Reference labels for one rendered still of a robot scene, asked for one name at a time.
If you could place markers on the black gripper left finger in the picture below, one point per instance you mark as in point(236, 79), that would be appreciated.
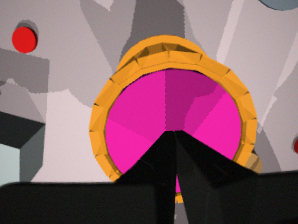
point(123, 202)

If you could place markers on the tan round disc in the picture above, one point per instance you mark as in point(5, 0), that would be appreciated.
point(254, 162)

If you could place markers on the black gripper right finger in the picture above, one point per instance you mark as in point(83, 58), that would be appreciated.
point(217, 190)

